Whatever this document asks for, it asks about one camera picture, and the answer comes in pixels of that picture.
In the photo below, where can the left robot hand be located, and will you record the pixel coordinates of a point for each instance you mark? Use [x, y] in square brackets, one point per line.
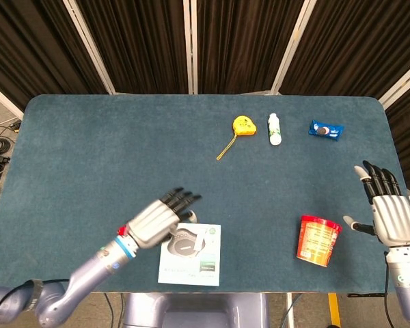
[153, 222]

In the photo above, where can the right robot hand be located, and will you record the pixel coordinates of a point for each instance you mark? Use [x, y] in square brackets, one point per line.
[393, 218]

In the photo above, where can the lavender robot base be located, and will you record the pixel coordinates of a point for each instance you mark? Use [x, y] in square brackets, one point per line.
[194, 311]

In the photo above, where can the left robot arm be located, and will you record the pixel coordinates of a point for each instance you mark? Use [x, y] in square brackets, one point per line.
[89, 276]

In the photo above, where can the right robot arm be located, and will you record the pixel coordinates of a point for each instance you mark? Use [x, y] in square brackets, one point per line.
[408, 280]

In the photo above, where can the black bottle with red cap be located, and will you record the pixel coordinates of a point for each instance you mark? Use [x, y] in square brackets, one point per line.
[122, 231]

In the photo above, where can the light blue speaker box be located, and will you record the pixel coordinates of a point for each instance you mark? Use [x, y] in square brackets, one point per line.
[191, 270]

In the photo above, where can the blue felt table cover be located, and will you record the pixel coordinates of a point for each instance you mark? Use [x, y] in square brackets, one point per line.
[123, 153]

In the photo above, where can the red instant noodle cup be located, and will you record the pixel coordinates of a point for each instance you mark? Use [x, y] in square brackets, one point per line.
[317, 241]

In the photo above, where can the blue cookie packet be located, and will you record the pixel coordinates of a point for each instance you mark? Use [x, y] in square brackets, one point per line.
[325, 130]

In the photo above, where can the yellow tape measure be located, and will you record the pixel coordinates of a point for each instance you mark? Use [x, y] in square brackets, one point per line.
[244, 125]

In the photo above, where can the small white plastic bottle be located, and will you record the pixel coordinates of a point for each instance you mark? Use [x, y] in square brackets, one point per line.
[274, 130]

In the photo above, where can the yellow post under table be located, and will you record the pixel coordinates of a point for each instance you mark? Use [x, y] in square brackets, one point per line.
[334, 311]

